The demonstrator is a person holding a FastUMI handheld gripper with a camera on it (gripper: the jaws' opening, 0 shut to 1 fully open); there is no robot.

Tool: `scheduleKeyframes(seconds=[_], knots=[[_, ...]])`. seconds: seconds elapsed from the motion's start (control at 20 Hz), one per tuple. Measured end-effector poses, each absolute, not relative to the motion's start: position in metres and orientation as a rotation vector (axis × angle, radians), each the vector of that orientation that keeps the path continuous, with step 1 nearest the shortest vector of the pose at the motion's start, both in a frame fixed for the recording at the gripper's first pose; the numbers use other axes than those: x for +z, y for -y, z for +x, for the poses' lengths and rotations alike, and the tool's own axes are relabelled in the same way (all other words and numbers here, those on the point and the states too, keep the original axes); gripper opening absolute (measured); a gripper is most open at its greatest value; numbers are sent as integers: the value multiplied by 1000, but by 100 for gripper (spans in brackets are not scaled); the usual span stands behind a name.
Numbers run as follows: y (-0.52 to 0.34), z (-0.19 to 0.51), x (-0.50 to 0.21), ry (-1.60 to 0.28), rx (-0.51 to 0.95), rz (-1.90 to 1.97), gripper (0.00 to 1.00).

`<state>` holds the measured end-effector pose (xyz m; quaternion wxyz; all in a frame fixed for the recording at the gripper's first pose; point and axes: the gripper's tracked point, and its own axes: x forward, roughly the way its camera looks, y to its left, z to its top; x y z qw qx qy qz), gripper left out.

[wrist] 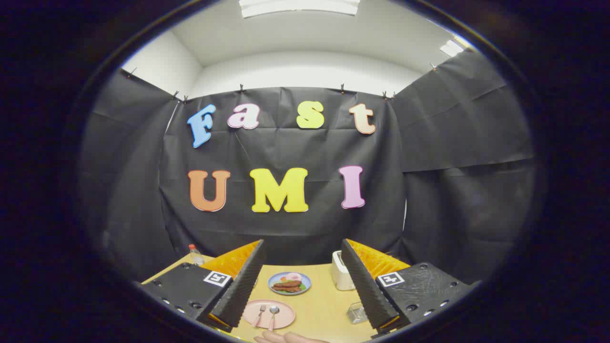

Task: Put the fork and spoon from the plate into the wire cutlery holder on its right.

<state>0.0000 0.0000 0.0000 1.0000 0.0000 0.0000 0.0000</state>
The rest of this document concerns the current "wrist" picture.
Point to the pink ham slice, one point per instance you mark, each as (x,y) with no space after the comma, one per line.
(293,277)

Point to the white toaster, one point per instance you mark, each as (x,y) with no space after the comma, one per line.
(339,276)

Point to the pink round plate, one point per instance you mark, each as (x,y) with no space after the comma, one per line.
(286,315)

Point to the large ceiling light panel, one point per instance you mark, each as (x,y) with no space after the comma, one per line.
(299,6)

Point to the blue round plate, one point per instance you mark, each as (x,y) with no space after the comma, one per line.
(305,287)

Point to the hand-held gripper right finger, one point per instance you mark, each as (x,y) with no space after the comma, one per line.
(364,286)

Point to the small ceiling light panel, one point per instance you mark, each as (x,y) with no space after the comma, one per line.
(451,48)

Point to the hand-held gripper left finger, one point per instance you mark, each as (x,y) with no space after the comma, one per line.
(245,286)

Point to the clear plastic water bottle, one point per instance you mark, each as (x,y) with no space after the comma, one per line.
(195,256)

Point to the metal drain basket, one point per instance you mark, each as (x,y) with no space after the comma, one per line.
(355,313)

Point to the brown meat strip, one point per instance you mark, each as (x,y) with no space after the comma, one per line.
(288,289)
(287,284)

